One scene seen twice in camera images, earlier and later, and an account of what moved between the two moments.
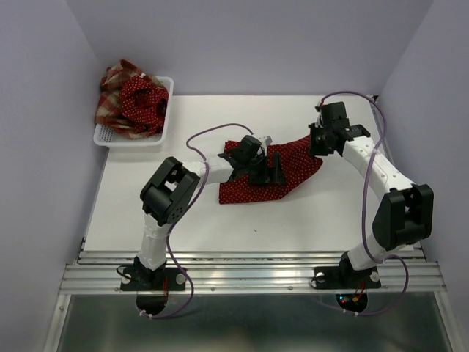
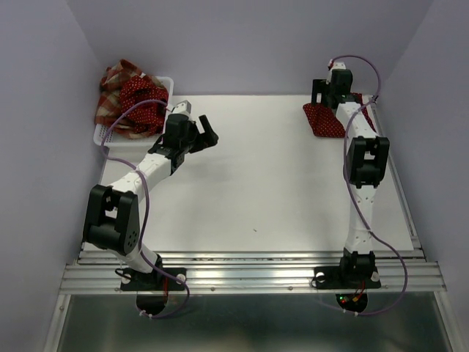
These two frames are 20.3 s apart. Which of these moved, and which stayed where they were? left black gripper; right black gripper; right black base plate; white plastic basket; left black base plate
Moved: left black gripper; right black gripper
Stayed: left black base plate; right black base plate; white plastic basket
